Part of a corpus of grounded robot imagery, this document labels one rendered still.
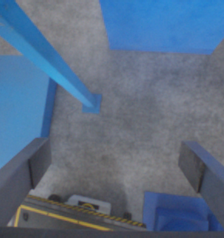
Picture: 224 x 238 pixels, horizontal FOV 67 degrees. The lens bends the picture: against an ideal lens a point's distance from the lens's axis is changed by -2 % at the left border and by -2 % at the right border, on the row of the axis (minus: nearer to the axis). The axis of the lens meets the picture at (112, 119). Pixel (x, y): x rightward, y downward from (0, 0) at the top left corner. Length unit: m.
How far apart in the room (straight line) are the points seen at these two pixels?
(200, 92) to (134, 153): 0.61
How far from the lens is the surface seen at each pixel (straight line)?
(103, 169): 1.22
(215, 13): 1.10
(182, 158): 0.17
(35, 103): 1.28
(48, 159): 0.17
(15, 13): 0.48
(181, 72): 1.33
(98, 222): 0.96
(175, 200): 1.26
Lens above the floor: 1.19
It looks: 80 degrees down
